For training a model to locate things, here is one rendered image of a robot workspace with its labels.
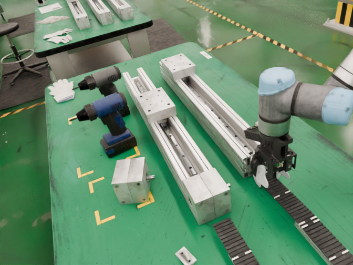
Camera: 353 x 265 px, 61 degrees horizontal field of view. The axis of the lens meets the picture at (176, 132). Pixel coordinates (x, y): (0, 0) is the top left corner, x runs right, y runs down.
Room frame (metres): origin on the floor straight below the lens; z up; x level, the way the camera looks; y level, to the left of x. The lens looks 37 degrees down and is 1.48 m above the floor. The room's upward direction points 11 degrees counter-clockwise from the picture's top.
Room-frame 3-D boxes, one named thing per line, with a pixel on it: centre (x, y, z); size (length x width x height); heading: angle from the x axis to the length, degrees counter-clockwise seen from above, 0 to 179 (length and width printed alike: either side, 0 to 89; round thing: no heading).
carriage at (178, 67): (1.26, -0.07, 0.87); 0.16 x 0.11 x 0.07; 14
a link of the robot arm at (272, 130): (0.57, -0.24, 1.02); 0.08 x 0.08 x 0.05
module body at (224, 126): (1.02, -0.13, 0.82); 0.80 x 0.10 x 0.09; 14
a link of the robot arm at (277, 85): (0.56, -0.24, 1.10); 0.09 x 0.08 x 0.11; 48
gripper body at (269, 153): (0.56, -0.24, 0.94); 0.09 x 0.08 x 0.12; 14
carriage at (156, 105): (0.97, 0.06, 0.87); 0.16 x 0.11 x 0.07; 14
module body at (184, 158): (0.97, 0.06, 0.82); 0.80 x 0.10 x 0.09; 14
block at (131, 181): (0.66, 0.15, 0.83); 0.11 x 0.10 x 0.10; 83
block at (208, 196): (0.55, -0.06, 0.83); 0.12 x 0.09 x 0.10; 104
